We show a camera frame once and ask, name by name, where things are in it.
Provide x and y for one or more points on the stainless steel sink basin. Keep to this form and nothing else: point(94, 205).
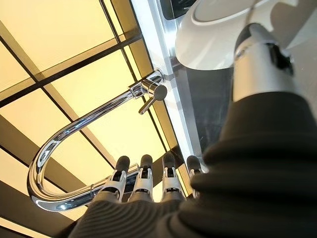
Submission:
point(208, 111)

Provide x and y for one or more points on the cream round plate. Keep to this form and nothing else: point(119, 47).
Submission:
point(210, 37)

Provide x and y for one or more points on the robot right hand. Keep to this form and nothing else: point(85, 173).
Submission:
point(247, 186)

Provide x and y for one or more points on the chrome gooseneck kitchen faucet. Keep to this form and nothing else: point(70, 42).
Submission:
point(74, 126)

